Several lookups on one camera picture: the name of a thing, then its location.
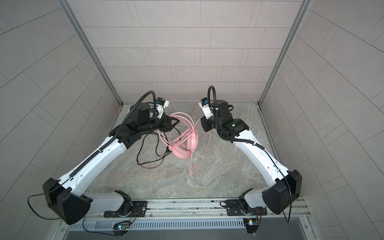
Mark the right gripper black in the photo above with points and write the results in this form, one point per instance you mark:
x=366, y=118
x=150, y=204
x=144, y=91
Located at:
x=205, y=121

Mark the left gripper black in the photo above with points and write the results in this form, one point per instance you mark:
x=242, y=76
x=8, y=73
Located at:
x=168, y=119

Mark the pink headphones with cable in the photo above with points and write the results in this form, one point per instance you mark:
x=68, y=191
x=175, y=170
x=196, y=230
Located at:
x=184, y=145

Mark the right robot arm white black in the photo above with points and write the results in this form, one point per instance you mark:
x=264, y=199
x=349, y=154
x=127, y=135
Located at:
x=284, y=186

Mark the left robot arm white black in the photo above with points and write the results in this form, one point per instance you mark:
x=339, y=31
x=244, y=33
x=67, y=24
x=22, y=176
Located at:
x=67, y=196

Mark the right circuit board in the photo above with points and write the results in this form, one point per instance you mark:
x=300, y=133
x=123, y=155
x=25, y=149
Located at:
x=251, y=225

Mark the left circuit board green led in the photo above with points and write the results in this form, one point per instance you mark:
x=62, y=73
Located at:
x=122, y=226

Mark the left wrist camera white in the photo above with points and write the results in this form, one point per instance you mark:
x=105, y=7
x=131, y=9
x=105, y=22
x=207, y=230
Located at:
x=161, y=105

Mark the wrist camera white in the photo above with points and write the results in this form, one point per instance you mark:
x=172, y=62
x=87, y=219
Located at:
x=161, y=105
x=204, y=105

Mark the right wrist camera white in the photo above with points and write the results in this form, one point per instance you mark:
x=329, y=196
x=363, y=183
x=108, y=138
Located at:
x=204, y=105

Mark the white black headphones with cable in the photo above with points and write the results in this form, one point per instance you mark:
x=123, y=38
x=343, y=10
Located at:
x=154, y=155

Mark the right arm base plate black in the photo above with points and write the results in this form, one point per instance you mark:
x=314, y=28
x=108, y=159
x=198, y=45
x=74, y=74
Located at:
x=237, y=207

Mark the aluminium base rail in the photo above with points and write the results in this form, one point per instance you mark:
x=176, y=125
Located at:
x=187, y=214

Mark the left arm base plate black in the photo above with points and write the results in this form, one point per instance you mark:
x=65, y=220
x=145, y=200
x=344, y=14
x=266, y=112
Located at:
x=139, y=208

